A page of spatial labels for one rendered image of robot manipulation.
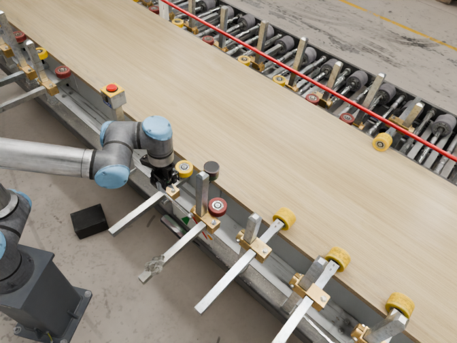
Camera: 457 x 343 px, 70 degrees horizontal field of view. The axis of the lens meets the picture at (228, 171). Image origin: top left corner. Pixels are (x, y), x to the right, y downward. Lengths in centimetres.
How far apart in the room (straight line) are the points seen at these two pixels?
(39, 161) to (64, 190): 168
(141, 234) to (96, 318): 58
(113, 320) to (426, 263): 165
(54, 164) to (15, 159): 10
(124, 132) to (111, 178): 16
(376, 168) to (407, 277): 54
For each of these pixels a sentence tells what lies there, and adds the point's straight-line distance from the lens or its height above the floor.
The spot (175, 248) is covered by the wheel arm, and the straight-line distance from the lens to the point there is 134.
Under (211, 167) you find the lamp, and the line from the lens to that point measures 121.
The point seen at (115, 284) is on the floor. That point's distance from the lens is 226.
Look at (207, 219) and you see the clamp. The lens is 139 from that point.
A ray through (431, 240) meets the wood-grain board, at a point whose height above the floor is 90.
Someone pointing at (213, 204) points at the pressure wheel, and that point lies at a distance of 139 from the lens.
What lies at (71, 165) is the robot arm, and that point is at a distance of 102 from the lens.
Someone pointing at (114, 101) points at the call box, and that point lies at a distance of 142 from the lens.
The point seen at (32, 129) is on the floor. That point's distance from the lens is 325.
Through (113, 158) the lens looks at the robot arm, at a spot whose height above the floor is 133.
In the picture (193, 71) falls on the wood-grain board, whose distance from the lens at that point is 207.
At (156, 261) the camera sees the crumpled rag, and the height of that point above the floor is 86.
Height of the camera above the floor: 207
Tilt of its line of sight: 51 degrees down
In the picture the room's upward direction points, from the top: 8 degrees clockwise
